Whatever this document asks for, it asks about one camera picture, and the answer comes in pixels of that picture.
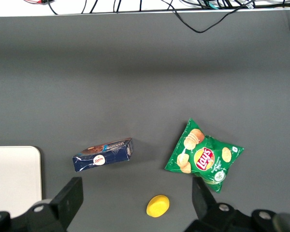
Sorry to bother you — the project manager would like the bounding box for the teal cable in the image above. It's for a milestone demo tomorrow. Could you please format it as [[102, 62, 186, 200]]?
[[202, 3, 219, 11]]

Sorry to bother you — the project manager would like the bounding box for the green Lays chips bag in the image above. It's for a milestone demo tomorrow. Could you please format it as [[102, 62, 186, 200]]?
[[164, 117, 245, 193]]

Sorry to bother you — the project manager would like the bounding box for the pale pink rectangular tray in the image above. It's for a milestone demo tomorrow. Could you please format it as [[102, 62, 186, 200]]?
[[0, 145, 43, 215]]

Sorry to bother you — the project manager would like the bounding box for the yellow lemon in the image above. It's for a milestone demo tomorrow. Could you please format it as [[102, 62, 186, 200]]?
[[146, 194, 170, 218]]

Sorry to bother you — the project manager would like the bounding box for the dark blue cookie box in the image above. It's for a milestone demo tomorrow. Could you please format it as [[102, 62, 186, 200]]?
[[72, 137, 134, 173]]

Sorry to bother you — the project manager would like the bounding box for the black looping cable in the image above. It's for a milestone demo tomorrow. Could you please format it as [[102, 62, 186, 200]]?
[[163, 0, 256, 33]]

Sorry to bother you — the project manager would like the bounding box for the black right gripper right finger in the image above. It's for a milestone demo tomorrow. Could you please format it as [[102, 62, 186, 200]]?
[[185, 177, 254, 232]]

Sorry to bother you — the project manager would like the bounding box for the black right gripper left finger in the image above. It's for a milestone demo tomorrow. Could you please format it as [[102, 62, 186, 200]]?
[[26, 176, 84, 232]]

